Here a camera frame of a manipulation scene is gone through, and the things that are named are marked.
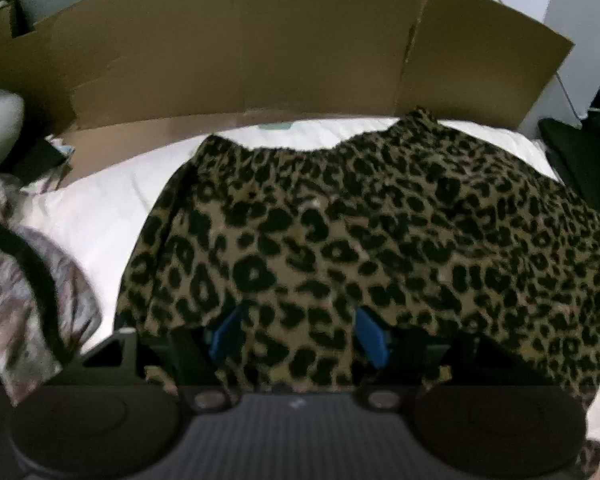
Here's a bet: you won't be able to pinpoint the black folded clothes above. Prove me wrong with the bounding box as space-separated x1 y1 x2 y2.
537 110 600 221

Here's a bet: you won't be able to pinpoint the floral patterned garment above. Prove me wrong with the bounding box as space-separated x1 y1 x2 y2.
0 175 103 406

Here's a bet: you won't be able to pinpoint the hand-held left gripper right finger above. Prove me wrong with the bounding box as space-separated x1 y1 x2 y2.
355 307 486 408

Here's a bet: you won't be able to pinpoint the leopard print garment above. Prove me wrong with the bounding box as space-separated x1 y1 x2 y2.
115 107 600 411

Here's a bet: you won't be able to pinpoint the brown cardboard sheet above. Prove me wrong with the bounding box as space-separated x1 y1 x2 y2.
0 0 576 191

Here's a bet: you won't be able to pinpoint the dark cloth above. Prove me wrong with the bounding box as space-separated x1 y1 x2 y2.
10 137 68 176

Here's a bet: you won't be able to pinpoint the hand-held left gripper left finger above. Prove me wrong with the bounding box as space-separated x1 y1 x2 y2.
80 307 246 408

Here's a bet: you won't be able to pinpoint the bear printed blanket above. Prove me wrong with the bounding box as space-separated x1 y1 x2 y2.
20 117 600 441

